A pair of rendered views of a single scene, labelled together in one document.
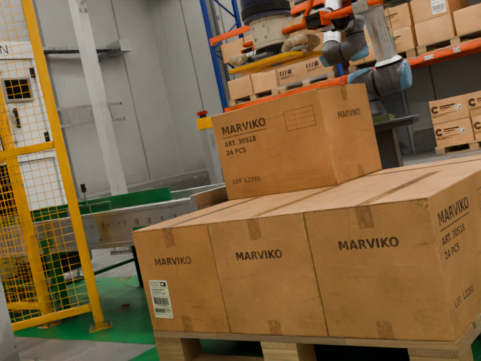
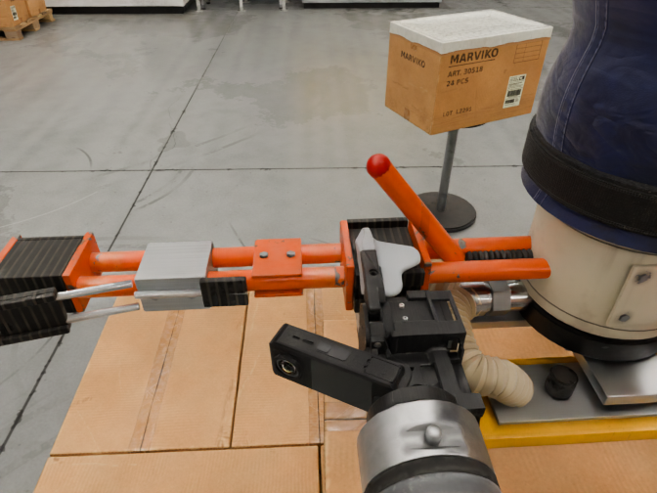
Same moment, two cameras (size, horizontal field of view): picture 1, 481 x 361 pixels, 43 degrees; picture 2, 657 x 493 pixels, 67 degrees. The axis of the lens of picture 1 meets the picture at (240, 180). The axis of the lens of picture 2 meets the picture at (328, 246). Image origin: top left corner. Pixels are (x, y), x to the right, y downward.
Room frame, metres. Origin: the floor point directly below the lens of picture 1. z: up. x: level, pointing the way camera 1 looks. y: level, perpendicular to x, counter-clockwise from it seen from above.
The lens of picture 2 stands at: (2.93, -0.79, 1.57)
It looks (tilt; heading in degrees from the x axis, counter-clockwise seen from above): 37 degrees down; 138
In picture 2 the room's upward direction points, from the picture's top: straight up
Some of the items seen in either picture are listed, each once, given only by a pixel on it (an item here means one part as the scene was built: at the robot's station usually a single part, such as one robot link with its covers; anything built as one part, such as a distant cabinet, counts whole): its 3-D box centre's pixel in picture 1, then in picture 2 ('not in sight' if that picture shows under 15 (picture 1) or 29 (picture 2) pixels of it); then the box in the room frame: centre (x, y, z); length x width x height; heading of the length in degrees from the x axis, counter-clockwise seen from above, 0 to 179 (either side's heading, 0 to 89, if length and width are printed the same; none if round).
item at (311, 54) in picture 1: (286, 59); (622, 385); (2.89, -0.33, 1.13); 0.34 x 0.10 x 0.05; 52
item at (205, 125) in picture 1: (220, 197); not in sight; (3.77, 0.14, 0.50); 0.07 x 0.07 x 1.00; 51
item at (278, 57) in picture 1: (263, 59); not in sight; (2.74, -0.21, 1.13); 0.34 x 0.10 x 0.05; 52
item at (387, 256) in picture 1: (336, 239); (319, 451); (2.37, -0.32, 0.34); 1.20 x 1.00 x 0.40; 51
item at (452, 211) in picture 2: not in sight; (447, 164); (1.56, 1.29, 0.31); 0.40 x 0.40 x 0.62
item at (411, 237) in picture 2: (318, 20); (381, 262); (2.66, -0.47, 1.24); 0.10 x 0.08 x 0.06; 142
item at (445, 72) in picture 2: not in sight; (462, 68); (1.56, 1.29, 0.82); 0.60 x 0.40 x 0.40; 74
